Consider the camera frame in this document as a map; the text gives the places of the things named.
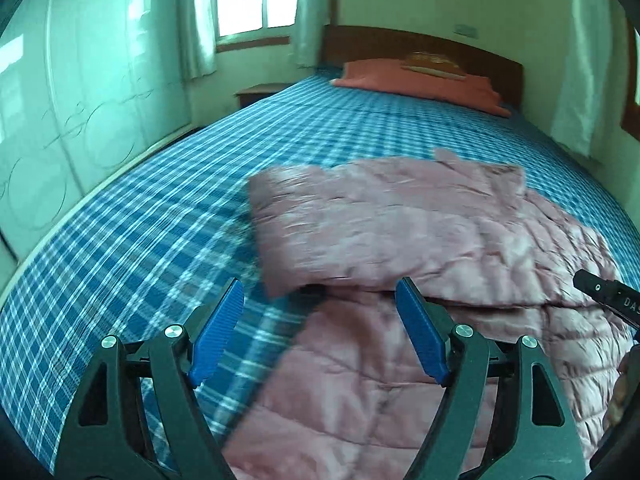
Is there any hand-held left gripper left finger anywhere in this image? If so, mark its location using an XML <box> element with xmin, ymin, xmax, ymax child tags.
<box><xmin>52</xmin><ymin>277</ymin><xmax>246</xmax><ymax>480</ymax></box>

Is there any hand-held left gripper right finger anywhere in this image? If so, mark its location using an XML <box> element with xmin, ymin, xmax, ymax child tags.
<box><xmin>394</xmin><ymin>276</ymin><xmax>588</xmax><ymax>480</ymax></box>

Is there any pink down jacket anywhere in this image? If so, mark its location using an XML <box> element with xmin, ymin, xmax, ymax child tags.
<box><xmin>220</xmin><ymin>149</ymin><xmax>636</xmax><ymax>480</ymax></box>

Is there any person's right hand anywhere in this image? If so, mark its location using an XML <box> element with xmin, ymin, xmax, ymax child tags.
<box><xmin>604</xmin><ymin>342</ymin><xmax>632</xmax><ymax>430</ymax></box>

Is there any bed with blue plaid sheet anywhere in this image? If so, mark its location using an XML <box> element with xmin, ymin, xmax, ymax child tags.
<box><xmin>0</xmin><ymin>62</ymin><xmax>631</xmax><ymax>476</ymax></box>

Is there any pale green curtain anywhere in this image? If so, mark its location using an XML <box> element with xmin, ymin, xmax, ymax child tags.
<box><xmin>550</xmin><ymin>0</ymin><xmax>628</xmax><ymax>158</ymax></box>
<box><xmin>177</xmin><ymin>0</ymin><xmax>219</xmax><ymax>80</ymax></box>
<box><xmin>290</xmin><ymin>0</ymin><xmax>341</xmax><ymax>68</ymax></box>

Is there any wooden nightstand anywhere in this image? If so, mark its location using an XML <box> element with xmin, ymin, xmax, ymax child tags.
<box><xmin>235</xmin><ymin>82</ymin><xmax>288</xmax><ymax>108</ymax></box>

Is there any salmon pillow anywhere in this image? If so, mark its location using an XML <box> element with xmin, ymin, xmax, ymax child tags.
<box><xmin>330</xmin><ymin>58</ymin><xmax>512</xmax><ymax>118</ymax></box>

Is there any glass door wardrobe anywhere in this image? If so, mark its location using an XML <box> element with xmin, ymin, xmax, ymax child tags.
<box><xmin>0</xmin><ymin>0</ymin><xmax>193</xmax><ymax>266</ymax></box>

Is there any dark wooden headboard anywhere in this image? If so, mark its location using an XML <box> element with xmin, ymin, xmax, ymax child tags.
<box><xmin>319</xmin><ymin>24</ymin><xmax>525</xmax><ymax>108</ymax></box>

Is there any wooden frame window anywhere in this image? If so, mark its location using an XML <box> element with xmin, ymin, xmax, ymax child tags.
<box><xmin>620</xmin><ymin>17</ymin><xmax>640</xmax><ymax>136</ymax></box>

